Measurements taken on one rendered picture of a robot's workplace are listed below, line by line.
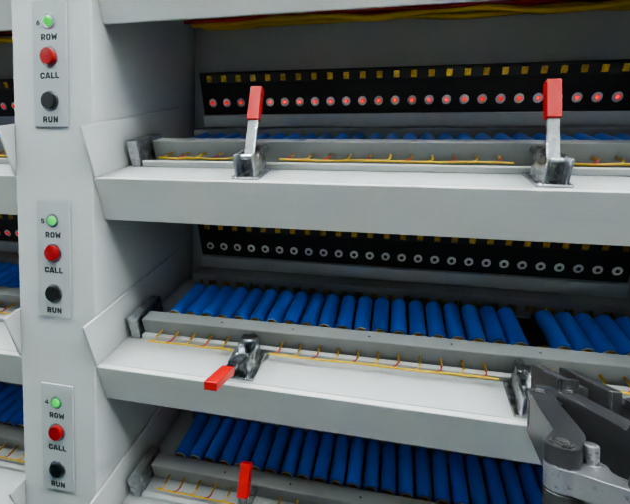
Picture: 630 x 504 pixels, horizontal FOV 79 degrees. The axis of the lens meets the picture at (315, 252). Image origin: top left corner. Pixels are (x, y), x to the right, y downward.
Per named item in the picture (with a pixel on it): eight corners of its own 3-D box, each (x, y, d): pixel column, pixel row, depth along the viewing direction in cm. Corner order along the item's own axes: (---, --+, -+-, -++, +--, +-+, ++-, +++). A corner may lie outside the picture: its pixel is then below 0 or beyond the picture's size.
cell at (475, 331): (475, 317, 46) (486, 352, 40) (459, 316, 46) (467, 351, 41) (477, 304, 45) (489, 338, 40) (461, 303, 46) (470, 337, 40)
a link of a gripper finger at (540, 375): (587, 439, 23) (573, 437, 23) (540, 403, 30) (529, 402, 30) (588, 388, 23) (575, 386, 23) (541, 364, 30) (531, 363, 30)
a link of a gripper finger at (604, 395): (608, 390, 23) (623, 392, 23) (558, 366, 30) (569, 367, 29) (607, 442, 23) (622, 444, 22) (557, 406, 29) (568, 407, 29)
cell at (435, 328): (439, 314, 47) (445, 348, 41) (424, 313, 47) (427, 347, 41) (441, 301, 46) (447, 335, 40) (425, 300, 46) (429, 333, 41)
